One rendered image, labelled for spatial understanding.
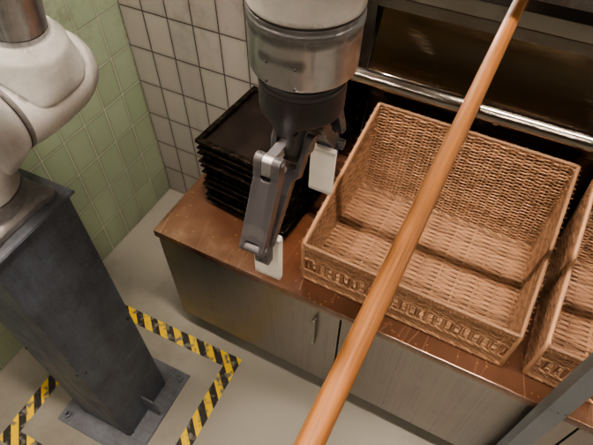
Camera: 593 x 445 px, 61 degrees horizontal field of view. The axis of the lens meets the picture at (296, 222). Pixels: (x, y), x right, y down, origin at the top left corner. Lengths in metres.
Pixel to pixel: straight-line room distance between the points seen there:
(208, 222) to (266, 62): 1.16
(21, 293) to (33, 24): 0.50
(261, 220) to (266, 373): 1.47
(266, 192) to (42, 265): 0.77
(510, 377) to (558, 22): 0.81
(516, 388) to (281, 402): 0.83
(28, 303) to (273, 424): 0.97
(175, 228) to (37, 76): 0.68
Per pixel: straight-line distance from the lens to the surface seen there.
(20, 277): 1.12
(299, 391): 1.86
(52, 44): 1.01
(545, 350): 1.26
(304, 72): 0.38
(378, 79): 1.02
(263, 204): 0.44
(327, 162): 0.58
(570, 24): 1.31
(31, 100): 1.02
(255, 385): 1.88
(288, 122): 0.42
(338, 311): 1.34
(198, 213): 1.55
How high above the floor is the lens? 1.74
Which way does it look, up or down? 51 degrees down
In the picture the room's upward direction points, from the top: straight up
